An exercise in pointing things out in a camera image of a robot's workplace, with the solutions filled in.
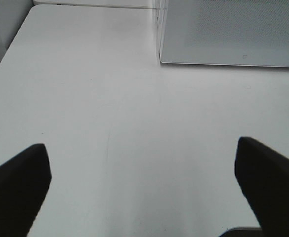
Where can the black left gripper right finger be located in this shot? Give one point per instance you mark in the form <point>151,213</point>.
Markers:
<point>263,176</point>

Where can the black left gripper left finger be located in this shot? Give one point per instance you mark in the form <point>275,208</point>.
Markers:
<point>24,183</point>

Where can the white microwave door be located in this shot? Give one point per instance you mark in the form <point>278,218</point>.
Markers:
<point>226,32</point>

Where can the white microwave oven body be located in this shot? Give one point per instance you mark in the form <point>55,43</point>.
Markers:
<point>160,8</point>

